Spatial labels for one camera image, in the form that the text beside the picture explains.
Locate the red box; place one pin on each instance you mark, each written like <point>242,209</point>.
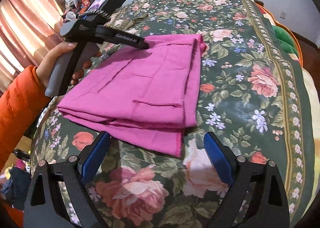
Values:
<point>86,1</point>

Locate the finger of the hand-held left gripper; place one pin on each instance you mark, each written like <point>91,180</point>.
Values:
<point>144,43</point>

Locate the pink curtain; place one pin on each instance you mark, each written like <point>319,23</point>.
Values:
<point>25,18</point>

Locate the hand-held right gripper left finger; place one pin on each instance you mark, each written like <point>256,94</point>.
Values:
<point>93,158</point>

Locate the dark blue cloth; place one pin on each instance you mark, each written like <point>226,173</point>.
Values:
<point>15,188</point>

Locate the olive green pants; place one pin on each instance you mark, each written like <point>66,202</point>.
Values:
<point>136,19</point>

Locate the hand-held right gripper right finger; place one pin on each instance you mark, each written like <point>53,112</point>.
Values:
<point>217,155</point>

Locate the wooden bed post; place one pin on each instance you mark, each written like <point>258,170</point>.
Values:
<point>257,2</point>

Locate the white wall socket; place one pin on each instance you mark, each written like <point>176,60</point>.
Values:
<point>283,15</point>

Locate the floral blanket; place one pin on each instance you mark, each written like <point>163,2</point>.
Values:
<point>250,93</point>

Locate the person's left hand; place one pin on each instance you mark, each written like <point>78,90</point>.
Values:
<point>48,63</point>

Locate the pink pants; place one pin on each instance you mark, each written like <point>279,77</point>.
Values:
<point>150,88</point>

